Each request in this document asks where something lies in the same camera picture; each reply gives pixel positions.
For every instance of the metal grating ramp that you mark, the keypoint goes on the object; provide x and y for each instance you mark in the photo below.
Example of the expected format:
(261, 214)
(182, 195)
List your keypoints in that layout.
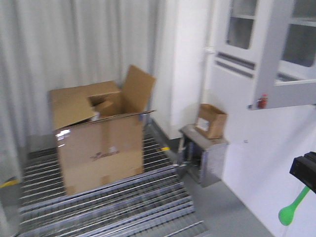
(152, 204)

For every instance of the green plastic spoon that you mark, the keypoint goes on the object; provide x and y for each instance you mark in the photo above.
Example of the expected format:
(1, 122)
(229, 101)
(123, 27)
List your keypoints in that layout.
(286, 214)

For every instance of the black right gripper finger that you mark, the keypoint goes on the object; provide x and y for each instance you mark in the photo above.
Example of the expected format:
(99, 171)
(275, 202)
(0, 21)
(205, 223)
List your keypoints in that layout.
(304, 169)

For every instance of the small cardboard box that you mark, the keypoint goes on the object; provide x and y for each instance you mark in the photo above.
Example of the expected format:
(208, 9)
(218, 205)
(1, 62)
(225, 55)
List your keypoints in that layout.
(210, 121)

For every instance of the large cardboard box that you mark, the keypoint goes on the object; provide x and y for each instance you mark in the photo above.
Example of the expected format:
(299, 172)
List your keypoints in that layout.
(99, 130)

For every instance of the white glass door cabinet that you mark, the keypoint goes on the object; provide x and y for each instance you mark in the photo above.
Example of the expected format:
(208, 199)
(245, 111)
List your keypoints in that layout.
(269, 43)

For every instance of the small steel trash bin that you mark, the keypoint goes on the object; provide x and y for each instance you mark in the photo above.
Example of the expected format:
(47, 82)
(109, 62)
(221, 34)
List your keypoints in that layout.
(202, 158)

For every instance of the grey pleated curtain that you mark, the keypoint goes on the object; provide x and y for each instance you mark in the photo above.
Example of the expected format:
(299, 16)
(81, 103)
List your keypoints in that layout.
(52, 44)

